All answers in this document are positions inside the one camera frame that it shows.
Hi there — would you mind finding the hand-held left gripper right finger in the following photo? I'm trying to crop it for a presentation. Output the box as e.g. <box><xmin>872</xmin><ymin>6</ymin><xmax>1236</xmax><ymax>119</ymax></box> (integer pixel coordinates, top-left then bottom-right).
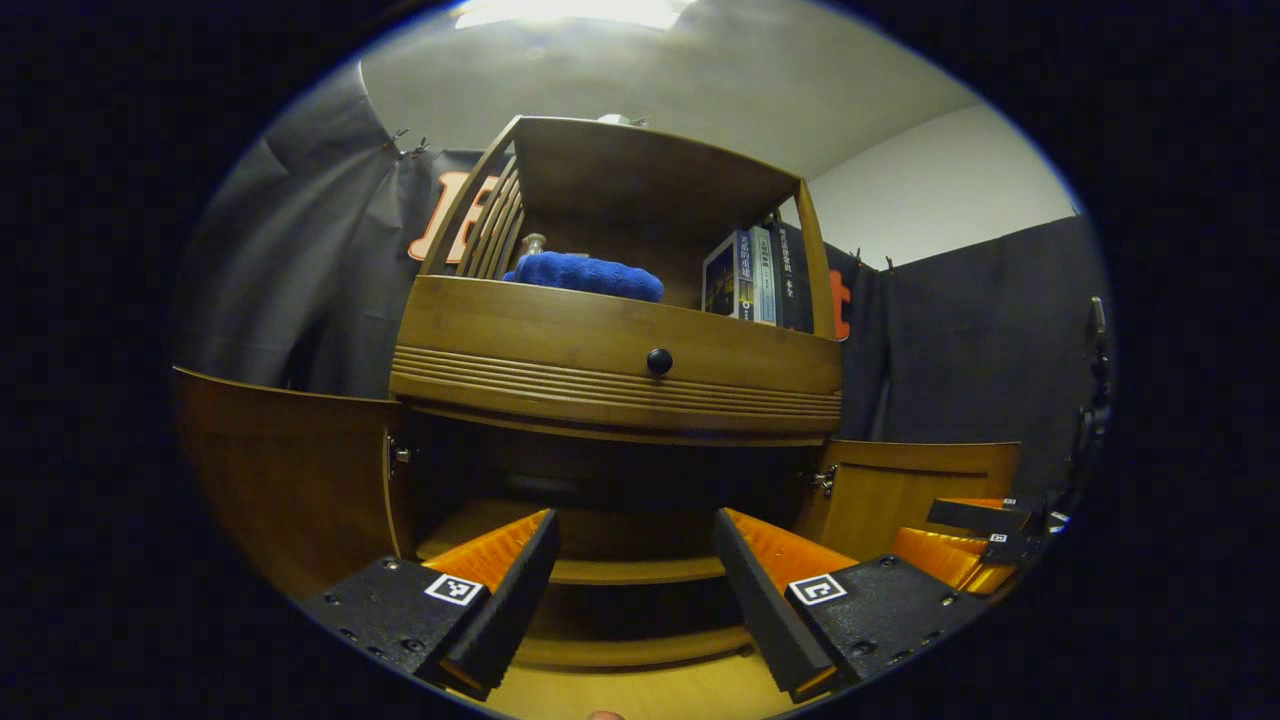
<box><xmin>713</xmin><ymin>507</ymin><xmax>986</xmax><ymax>704</ymax></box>

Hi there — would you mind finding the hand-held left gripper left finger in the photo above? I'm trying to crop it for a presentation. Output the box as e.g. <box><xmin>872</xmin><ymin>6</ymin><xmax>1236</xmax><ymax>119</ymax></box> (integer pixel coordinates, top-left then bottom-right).
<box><xmin>300</xmin><ymin>508</ymin><xmax>561</xmax><ymax>703</ymax></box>

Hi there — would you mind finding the wooden shoe cabinet door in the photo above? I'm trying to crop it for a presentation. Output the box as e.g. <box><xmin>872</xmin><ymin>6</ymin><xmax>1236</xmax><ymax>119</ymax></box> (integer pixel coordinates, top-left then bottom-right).
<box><xmin>172</xmin><ymin>367</ymin><xmax>416</xmax><ymax>601</ymax></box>
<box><xmin>795</xmin><ymin>440</ymin><xmax>1023</xmax><ymax>566</ymax></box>

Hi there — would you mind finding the wooden double-door shoe cabinet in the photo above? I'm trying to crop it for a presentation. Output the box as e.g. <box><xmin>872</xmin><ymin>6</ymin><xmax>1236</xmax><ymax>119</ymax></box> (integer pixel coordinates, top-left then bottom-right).
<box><xmin>388</xmin><ymin>115</ymin><xmax>846</xmax><ymax>671</ymax></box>

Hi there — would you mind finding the black backdrop cloth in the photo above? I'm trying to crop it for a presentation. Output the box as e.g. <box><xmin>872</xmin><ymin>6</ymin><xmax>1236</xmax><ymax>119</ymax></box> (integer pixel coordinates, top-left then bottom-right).
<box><xmin>170</xmin><ymin>60</ymin><xmax>1113</xmax><ymax>501</ymax></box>

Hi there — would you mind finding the wooden drawer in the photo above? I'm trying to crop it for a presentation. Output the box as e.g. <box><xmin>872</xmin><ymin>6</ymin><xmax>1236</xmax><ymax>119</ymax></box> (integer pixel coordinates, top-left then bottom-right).
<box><xmin>390</xmin><ymin>275</ymin><xmax>844</xmax><ymax>438</ymax></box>

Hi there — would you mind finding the black spine book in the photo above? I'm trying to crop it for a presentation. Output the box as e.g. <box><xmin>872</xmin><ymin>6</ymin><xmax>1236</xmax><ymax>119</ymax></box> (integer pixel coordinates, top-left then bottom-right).
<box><xmin>770</xmin><ymin>220</ymin><xmax>816</xmax><ymax>334</ymax></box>

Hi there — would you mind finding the light grey spine book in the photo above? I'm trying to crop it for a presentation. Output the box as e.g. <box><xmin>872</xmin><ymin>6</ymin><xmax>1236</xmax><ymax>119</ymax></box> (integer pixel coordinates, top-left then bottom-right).
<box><xmin>748</xmin><ymin>226</ymin><xmax>779</xmax><ymax>326</ymax></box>

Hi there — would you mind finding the blue cover book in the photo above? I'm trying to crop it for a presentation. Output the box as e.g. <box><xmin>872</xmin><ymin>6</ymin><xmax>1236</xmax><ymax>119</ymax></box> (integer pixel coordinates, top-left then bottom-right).
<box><xmin>702</xmin><ymin>229</ymin><xmax>753</xmax><ymax>321</ymax></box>

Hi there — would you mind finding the blue towel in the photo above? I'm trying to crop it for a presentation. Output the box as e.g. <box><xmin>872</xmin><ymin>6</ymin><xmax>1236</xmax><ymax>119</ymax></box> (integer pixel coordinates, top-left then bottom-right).
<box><xmin>502</xmin><ymin>251</ymin><xmax>665</xmax><ymax>304</ymax></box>

